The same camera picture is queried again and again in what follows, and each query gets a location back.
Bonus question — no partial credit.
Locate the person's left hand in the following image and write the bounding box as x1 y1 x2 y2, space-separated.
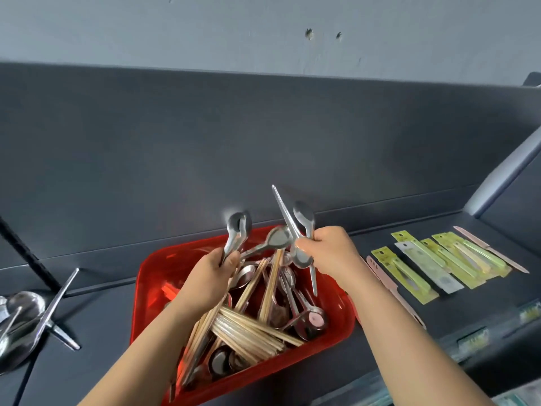
185 248 242 312

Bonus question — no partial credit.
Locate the black shelf bracket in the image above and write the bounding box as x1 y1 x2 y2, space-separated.
0 215 62 293

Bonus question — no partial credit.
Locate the grey shelf divider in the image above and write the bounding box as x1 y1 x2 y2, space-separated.
463 126 541 219

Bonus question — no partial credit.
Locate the pink plastic strip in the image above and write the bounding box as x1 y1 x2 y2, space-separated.
365 255 400 294
453 226 530 274
376 264 427 331

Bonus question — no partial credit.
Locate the red plastic tray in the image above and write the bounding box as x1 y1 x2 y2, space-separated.
130 225 356 406

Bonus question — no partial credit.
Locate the pile of wooden chopsticks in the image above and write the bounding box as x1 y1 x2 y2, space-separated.
174 248 306 391

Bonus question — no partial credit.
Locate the pile of steel spoons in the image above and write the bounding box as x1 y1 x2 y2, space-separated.
169 249 329 402

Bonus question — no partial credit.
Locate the person's right forearm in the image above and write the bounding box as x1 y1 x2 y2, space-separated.
338 268 496 406

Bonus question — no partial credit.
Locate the person's left forearm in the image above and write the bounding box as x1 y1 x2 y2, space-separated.
78 292 229 406

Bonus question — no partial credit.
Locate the steel spoon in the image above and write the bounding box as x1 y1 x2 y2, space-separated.
0 306 23 344
237 210 253 252
239 226 293 261
222 212 245 267
0 268 80 373
46 320 81 351
293 201 319 297
271 184 315 270
6 291 46 331

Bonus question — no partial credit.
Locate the white clear packet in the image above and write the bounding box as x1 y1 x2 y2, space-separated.
394 241 465 295

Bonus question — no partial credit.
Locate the green packet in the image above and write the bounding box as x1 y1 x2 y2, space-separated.
446 231 513 278
420 238 487 290
371 246 440 305
391 230 449 271
431 233 501 280

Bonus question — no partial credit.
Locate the person's right hand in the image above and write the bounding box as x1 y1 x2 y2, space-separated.
295 226 365 286

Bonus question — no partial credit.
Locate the shelf edge label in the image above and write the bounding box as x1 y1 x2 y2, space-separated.
519 301 541 325
458 329 492 356
492 375 541 406

